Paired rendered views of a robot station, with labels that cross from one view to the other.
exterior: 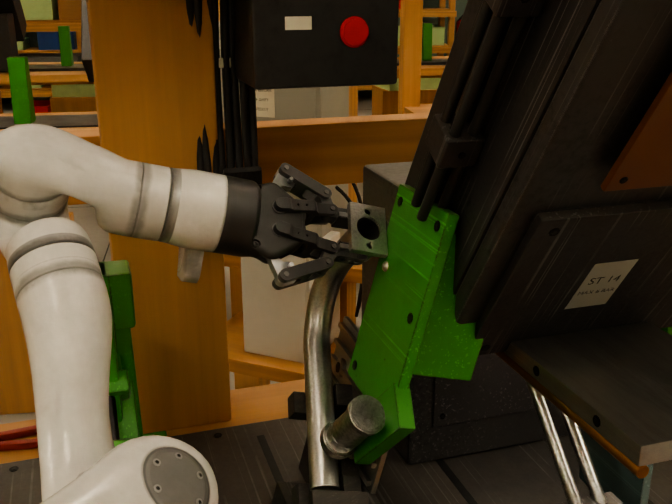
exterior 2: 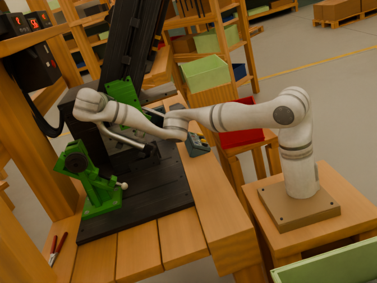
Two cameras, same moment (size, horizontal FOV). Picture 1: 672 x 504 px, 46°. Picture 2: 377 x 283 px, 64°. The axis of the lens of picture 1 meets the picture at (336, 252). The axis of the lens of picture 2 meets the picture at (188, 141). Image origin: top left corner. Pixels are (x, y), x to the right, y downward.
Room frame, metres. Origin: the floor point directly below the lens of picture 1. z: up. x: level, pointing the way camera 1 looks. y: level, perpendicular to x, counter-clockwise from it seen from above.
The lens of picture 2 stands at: (0.17, 1.10, 1.53)
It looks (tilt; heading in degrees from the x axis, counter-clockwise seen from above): 26 degrees down; 286
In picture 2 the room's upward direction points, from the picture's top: 18 degrees counter-clockwise
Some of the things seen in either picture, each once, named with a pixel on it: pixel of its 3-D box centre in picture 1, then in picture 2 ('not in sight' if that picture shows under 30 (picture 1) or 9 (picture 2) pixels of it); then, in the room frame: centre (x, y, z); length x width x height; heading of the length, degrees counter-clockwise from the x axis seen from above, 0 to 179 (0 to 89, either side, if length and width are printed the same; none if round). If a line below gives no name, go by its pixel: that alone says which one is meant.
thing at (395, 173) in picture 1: (490, 298); (96, 121); (0.97, -0.20, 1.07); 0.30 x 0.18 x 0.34; 108
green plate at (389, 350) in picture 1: (428, 298); (125, 101); (0.72, -0.09, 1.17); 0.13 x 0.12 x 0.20; 108
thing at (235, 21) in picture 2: not in sight; (235, 31); (0.38, -7.01, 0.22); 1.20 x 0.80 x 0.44; 49
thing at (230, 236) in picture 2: not in sight; (191, 145); (0.54, -0.23, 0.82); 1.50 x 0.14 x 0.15; 108
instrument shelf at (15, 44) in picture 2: not in sight; (18, 42); (1.05, -0.06, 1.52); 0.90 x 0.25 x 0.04; 108
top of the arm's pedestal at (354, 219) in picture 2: not in sight; (303, 202); (0.09, 0.32, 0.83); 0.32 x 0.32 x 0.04; 15
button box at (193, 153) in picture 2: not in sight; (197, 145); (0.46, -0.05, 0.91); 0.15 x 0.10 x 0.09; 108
